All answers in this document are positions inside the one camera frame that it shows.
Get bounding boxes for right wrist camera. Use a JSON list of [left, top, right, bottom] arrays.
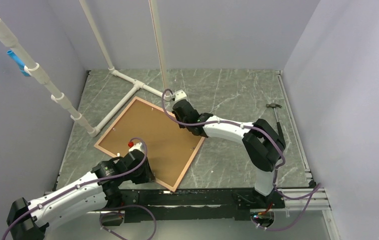
[[171, 89, 189, 102]]

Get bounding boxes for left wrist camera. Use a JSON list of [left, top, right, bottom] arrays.
[[128, 141, 147, 154]]

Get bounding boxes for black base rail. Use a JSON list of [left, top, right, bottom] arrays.
[[76, 187, 285, 226]]

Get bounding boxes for pink wooden picture frame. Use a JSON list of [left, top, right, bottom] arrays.
[[94, 96, 205, 192]]

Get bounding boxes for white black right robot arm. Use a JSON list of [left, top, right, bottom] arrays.
[[172, 99, 286, 208]]

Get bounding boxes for aluminium side rail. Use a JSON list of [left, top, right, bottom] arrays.
[[274, 70, 341, 240]]

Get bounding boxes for blue pipe peg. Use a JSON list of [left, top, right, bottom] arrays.
[[6, 50, 30, 77]]

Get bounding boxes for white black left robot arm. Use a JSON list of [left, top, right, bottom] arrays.
[[6, 147, 155, 240]]

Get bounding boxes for white pvc pipe stand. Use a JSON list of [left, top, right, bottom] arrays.
[[0, 0, 171, 137]]

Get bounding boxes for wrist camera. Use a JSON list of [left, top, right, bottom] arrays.
[[128, 141, 147, 154], [171, 89, 189, 102]]

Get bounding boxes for black handled claw hammer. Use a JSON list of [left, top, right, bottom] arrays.
[[265, 103, 285, 141]]

